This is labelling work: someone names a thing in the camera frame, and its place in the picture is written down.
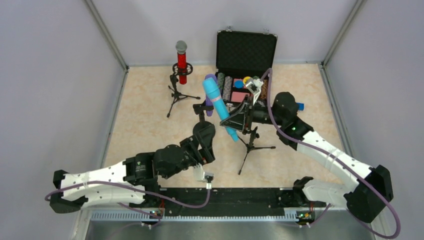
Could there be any red glitter microphone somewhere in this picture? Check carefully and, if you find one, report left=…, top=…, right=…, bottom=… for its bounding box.
left=175, top=40, right=188, bottom=85

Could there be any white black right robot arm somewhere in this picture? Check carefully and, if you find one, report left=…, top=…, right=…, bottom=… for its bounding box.
left=220, top=92, right=394, bottom=224

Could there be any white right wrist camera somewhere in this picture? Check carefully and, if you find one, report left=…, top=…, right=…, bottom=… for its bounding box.
left=244, top=77, right=264, bottom=96

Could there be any black small tripod mic stand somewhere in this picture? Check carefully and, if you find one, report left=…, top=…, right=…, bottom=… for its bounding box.
left=237, top=126, right=276, bottom=175

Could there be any cyan microphone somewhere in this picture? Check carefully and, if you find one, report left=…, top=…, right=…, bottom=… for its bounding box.
left=202, top=77, right=230, bottom=121

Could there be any yellow round dealer chip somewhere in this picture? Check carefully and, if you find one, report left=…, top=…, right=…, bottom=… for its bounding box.
left=242, top=76, right=251, bottom=84

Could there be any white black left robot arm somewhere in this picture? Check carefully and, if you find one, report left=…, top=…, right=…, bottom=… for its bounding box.
left=44, top=122, right=216, bottom=214

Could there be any blue orange chip stack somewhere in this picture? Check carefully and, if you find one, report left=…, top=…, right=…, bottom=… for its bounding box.
left=222, top=76, right=233, bottom=101

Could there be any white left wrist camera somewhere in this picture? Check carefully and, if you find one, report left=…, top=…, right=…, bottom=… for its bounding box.
left=193, top=164, right=214, bottom=190

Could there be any purple green chip stack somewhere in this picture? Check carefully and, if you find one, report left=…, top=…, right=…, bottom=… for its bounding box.
left=217, top=72, right=226, bottom=92

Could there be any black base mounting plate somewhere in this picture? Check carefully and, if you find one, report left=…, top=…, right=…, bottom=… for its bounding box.
left=141, top=187, right=326, bottom=217

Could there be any black poker chip case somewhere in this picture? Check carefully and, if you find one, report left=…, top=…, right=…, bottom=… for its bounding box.
left=215, top=30, right=278, bottom=107

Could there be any black tripod shock-mount stand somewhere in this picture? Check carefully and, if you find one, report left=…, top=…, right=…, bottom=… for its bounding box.
left=166, top=62, right=201, bottom=119

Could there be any pink card deck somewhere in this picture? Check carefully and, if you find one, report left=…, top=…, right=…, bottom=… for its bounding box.
left=230, top=91, right=251, bottom=103

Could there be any purple microphone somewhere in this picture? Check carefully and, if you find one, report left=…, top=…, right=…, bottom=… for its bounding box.
left=204, top=73, right=218, bottom=117

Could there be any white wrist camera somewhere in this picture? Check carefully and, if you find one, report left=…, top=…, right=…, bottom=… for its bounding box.
left=244, top=77, right=264, bottom=96
left=193, top=164, right=214, bottom=190

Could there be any blue round dealer chip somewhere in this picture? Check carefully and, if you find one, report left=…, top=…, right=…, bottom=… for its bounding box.
left=234, top=80, right=244, bottom=89

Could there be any black round-base mic stand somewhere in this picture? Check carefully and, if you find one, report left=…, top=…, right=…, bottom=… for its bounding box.
left=192, top=102, right=214, bottom=134

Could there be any brown chip stack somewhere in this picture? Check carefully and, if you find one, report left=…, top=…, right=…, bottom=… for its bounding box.
left=260, top=85, right=268, bottom=100

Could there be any colourful toy block train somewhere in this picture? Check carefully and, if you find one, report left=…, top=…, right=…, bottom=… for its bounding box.
left=296, top=102, right=305, bottom=111

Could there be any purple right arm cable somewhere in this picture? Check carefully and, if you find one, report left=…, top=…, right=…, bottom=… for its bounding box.
left=259, top=67, right=402, bottom=240

